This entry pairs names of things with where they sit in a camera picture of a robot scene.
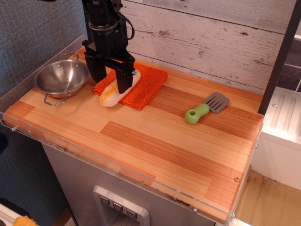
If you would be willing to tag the orange cloth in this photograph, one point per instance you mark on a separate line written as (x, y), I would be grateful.
(150, 82)

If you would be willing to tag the toy bread bun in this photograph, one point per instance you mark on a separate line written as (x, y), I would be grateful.
(111, 96)

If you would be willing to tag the dark vertical post right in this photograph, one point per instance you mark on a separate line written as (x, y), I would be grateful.
(280, 60)

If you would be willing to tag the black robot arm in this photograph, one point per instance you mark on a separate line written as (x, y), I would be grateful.
(102, 12)

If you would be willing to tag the green handled grey spatula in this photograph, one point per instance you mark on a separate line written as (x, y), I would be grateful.
(214, 103)

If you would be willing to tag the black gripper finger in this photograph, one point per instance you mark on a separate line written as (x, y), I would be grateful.
(124, 79)
(96, 65)

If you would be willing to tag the yellow object at corner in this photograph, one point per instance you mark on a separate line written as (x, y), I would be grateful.
(24, 221)

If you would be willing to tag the silver dispenser panel with buttons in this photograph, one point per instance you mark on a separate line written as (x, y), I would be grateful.
(115, 210)

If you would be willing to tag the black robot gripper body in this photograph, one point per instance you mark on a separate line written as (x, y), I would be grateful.
(111, 41)

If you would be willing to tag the stainless steel bowl with handles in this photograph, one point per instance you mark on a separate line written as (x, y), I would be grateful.
(62, 79)

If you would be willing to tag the grey toy fridge cabinet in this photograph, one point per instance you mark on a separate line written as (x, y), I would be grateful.
(77, 180)

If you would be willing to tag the white toy sink counter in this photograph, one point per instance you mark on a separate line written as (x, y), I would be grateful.
(278, 150)

